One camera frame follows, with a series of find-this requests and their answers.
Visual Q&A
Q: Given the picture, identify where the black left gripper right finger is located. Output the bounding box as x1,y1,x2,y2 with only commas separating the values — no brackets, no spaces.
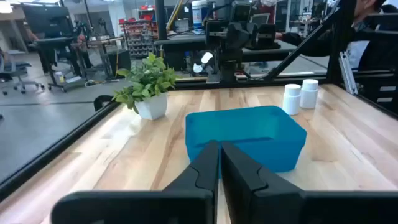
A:
221,141,398,224

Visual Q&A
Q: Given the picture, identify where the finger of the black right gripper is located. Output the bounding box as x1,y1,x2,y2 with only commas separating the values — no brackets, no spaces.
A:
228,22,244,49
243,22,259,49

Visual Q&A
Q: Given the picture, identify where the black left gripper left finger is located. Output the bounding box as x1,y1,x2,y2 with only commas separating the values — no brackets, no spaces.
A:
51,141,220,224

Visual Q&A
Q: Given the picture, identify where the white pill bottle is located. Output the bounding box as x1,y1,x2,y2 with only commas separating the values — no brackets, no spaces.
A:
299,78,320,110
282,83,302,116

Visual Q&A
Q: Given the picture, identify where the blue plastic basket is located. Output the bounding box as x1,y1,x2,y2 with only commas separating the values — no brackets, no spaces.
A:
185,105,308,180

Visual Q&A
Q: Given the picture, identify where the white bucket with blue label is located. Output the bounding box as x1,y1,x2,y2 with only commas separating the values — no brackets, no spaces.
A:
191,0,209,31

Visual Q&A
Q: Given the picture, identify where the black workbench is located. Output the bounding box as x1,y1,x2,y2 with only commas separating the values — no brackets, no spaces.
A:
154,33,300,73

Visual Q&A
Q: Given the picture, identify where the silver aluminium extrusion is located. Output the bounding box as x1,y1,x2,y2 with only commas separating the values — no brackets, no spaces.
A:
338,50,359,96

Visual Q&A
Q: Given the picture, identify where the shelf with red bins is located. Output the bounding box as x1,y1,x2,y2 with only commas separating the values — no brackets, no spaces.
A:
118,5,160,60

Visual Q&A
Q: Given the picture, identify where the green plant in white pot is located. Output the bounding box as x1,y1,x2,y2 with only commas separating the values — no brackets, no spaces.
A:
111,52,181,121

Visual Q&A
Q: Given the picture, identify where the person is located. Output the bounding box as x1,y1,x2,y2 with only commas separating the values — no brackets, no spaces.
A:
275,0,398,73

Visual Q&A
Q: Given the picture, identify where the black drawer cabinet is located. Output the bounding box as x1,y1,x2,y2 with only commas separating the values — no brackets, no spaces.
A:
354,70,398,114

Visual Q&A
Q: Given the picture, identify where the black chair back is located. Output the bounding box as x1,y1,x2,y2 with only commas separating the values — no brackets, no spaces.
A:
93,94,114,113

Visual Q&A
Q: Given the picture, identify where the black desk with monitor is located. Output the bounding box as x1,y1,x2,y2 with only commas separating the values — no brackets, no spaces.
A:
21,2,93,93

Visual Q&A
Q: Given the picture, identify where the grey office chair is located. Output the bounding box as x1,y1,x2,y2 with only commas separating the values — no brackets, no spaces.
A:
0,46,46,96

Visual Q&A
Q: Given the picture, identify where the black aluminium table frame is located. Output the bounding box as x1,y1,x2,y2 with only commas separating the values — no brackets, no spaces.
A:
0,0,398,203

